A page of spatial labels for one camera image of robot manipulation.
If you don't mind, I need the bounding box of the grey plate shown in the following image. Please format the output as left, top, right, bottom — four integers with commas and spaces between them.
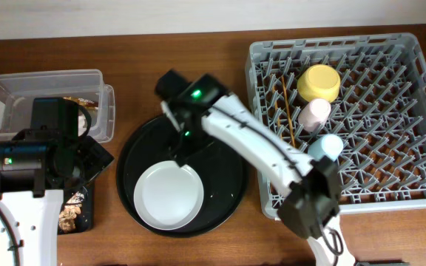
133, 160, 204, 231

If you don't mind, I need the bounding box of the gold snack wrapper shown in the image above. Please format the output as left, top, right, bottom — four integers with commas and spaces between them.
64, 97, 98, 110

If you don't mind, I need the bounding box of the food scraps and rice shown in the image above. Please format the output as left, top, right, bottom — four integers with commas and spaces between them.
58, 192, 84, 233

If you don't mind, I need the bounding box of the pink cup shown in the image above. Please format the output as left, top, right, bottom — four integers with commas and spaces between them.
297, 98, 331, 132

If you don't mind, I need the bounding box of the yellow bowl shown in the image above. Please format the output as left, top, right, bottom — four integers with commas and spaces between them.
297, 64, 341, 103

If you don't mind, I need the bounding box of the blue cup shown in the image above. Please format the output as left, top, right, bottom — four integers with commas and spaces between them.
307, 134, 344, 161

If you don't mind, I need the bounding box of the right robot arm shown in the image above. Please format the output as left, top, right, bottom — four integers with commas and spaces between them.
155, 69, 357, 265

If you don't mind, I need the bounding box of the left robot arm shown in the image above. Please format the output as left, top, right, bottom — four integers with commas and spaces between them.
0, 98, 114, 265

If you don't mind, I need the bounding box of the grey dishwasher rack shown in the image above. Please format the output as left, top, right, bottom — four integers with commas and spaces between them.
245, 33, 426, 214

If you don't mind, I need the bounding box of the round black serving tray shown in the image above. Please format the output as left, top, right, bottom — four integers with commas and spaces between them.
116, 116, 249, 238

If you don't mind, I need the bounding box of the black rectangular tray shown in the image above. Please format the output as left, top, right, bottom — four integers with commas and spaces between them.
58, 185, 94, 235

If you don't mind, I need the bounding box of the clear plastic bin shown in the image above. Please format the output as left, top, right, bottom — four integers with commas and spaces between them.
0, 69, 115, 143

